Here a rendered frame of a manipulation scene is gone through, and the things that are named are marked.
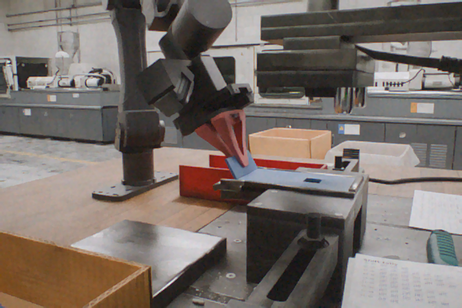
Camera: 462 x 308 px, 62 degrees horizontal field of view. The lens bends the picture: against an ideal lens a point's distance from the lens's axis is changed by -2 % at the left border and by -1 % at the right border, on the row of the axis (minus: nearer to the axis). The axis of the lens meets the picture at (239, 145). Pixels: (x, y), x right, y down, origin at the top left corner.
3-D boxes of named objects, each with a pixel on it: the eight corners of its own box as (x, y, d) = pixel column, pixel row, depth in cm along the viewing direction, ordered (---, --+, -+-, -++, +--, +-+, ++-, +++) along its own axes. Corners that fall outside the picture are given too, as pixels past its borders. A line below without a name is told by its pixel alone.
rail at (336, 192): (245, 199, 48) (245, 179, 48) (354, 213, 43) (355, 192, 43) (243, 200, 48) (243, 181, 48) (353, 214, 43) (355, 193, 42)
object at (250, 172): (246, 170, 56) (246, 149, 55) (355, 181, 49) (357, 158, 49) (224, 181, 49) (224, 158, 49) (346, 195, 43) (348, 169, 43)
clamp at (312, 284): (302, 297, 38) (304, 200, 36) (336, 305, 37) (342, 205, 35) (239, 412, 25) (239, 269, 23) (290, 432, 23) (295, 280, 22)
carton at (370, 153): (341, 196, 333) (344, 138, 325) (416, 206, 305) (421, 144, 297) (316, 221, 273) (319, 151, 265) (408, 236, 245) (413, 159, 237)
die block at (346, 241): (298, 221, 59) (299, 173, 58) (365, 231, 55) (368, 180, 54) (245, 281, 41) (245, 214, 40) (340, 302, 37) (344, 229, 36)
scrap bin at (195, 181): (210, 181, 83) (210, 153, 82) (326, 194, 73) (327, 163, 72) (179, 195, 72) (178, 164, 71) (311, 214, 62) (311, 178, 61)
